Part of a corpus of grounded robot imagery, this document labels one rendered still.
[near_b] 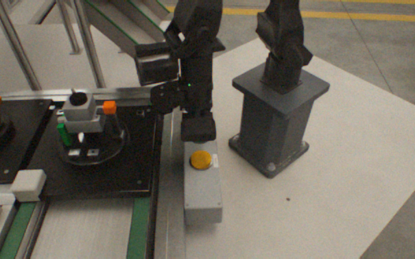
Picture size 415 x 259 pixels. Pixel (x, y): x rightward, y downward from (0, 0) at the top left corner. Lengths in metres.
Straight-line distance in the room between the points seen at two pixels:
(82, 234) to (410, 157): 0.76
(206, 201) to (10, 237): 0.33
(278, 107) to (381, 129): 0.41
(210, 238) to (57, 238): 0.28
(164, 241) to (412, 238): 1.51
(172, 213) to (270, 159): 0.27
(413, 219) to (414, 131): 1.02
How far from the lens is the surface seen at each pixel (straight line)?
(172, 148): 0.66
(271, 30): 0.55
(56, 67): 1.17
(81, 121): 0.61
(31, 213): 0.65
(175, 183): 0.59
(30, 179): 0.64
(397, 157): 0.89
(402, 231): 1.88
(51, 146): 0.71
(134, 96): 0.79
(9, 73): 1.21
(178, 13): 0.51
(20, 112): 0.83
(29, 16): 1.59
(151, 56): 0.51
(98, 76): 0.85
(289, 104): 0.61
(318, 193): 0.74
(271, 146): 0.69
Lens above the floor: 1.44
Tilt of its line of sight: 44 degrees down
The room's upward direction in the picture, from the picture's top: straight up
